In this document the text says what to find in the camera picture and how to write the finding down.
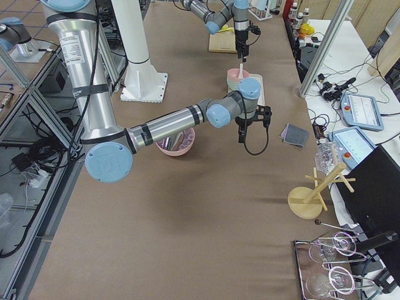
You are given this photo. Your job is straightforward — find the far teach pendant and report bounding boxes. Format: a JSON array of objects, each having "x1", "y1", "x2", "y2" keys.
[{"x1": 341, "y1": 92, "x2": 384, "y2": 131}]

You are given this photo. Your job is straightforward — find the near teach pendant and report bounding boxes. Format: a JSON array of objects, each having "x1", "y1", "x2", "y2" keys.
[{"x1": 328, "y1": 126, "x2": 376, "y2": 169}]

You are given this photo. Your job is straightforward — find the yellow plastic knife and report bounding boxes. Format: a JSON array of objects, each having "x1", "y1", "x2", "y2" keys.
[{"x1": 218, "y1": 26, "x2": 234, "y2": 33}]

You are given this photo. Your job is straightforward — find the grey folded cloth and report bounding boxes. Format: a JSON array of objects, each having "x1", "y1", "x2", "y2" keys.
[{"x1": 281, "y1": 124, "x2": 309, "y2": 148}]

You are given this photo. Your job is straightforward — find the large pink bowl with ice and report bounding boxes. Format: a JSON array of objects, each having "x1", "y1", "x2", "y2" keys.
[{"x1": 156, "y1": 127, "x2": 195, "y2": 157}]

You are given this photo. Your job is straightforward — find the white ceramic spoon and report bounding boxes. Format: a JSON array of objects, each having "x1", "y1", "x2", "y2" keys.
[{"x1": 238, "y1": 63, "x2": 244, "y2": 79}]

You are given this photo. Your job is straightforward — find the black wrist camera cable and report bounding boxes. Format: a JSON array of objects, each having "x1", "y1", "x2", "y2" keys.
[{"x1": 242, "y1": 123, "x2": 270, "y2": 156}]

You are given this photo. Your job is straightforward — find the small pink bowl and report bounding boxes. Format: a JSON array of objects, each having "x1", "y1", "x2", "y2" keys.
[{"x1": 227, "y1": 68, "x2": 250, "y2": 81}]

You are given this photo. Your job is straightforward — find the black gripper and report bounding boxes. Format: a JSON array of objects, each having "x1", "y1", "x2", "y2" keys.
[
  {"x1": 234, "y1": 116, "x2": 254, "y2": 144},
  {"x1": 234, "y1": 29, "x2": 249, "y2": 61}
]

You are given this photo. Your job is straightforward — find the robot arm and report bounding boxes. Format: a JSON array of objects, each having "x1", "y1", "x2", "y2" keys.
[
  {"x1": 41, "y1": 1, "x2": 263, "y2": 183},
  {"x1": 177, "y1": 0, "x2": 251, "y2": 63}
]

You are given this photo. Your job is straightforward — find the teach pendant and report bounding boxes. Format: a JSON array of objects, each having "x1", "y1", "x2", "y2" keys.
[
  {"x1": 328, "y1": 126, "x2": 376, "y2": 169},
  {"x1": 341, "y1": 92, "x2": 384, "y2": 131}
]

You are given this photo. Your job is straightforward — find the green stacked bowls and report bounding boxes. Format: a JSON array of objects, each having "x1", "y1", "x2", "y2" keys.
[{"x1": 226, "y1": 79, "x2": 240, "y2": 91}]

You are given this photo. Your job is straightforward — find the black computer case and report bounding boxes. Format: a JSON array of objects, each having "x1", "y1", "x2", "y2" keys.
[{"x1": 337, "y1": 146, "x2": 399, "y2": 238}]

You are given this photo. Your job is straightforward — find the wire glass rack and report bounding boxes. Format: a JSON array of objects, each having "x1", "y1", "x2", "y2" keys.
[{"x1": 293, "y1": 231, "x2": 375, "y2": 299}]

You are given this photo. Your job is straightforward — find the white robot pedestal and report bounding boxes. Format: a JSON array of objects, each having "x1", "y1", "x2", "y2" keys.
[{"x1": 112, "y1": 0, "x2": 168, "y2": 103}]

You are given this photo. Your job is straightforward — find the aluminium frame post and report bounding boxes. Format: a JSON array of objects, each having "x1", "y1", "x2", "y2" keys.
[{"x1": 299, "y1": 0, "x2": 354, "y2": 98}]

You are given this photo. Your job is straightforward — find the metal ice scoop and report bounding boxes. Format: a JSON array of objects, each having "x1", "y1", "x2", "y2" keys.
[{"x1": 162, "y1": 131, "x2": 184, "y2": 151}]

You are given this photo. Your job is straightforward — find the bamboo cutting board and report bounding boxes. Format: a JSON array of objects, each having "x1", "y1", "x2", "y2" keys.
[{"x1": 208, "y1": 31, "x2": 237, "y2": 53}]

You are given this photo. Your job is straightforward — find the cream rabbit tray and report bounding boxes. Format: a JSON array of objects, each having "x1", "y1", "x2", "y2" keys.
[{"x1": 227, "y1": 73, "x2": 266, "y2": 109}]

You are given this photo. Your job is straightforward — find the wooden mug tree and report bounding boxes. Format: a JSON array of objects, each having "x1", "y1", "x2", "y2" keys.
[{"x1": 287, "y1": 144, "x2": 356, "y2": 219}]

